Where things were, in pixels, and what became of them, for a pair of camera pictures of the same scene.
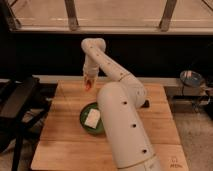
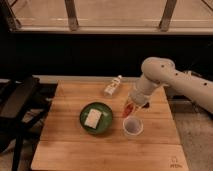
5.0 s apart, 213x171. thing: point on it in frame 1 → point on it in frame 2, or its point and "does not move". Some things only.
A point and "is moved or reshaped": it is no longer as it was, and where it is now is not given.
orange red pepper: x=88 y=85 is moved or reshaped
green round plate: x=84 y=112 does not move
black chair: x=24 y=102 does not move
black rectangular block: x=146 y=104 does not move
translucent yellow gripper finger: x=85 y=80 → x=127 y=101
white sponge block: x=92 y=119 does not move
